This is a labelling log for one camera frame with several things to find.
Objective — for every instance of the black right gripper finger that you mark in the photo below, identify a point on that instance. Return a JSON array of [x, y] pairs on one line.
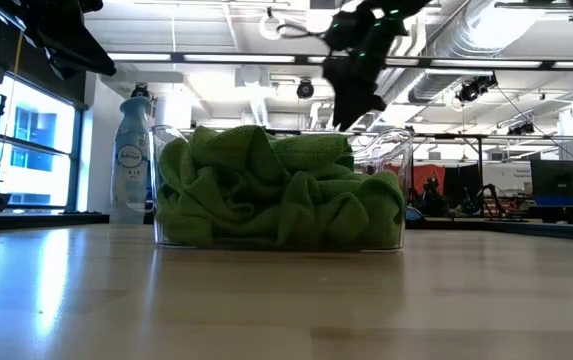
[[348, 95], [371, 85]]

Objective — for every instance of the black monitor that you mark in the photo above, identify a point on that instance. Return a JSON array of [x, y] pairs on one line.
[[558, 177]]

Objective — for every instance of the black background frame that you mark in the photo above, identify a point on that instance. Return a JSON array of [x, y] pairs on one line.
[[516, 136]]

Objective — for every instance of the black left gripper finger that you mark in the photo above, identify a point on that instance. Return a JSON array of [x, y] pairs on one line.
[[81, 50]]

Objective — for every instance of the large window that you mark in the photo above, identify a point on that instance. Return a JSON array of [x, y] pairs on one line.
[[41, 165]]

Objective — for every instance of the white sign board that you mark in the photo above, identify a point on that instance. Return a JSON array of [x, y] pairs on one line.
[[508, 175]]

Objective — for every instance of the blue background table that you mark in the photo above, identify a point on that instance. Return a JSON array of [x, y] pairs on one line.
[[566, 201]]

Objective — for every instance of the black ceiling spotlight cluster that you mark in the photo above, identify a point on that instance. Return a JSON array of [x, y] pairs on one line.
[[521, 129], [473, 90]]

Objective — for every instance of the clear plastic basket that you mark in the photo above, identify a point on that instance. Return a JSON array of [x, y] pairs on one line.
[[391, 150]]

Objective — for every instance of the silver ventilation duct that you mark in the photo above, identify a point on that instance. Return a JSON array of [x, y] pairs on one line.
[[466, 35]]

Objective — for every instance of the black overhead camera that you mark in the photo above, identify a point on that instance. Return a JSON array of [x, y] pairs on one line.
[[305, 89]]

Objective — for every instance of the overhead light bar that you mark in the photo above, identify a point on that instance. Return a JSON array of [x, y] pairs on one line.
[[426, 62]]

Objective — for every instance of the light blue spray bottle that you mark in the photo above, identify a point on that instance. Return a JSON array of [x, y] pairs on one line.
[[131, 190]]

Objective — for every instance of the black background robot arm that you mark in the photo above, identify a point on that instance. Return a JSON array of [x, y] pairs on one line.
[[491, 197], [431, 197]]

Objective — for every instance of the black table rig frame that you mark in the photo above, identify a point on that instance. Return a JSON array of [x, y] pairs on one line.
[[41, 221]]

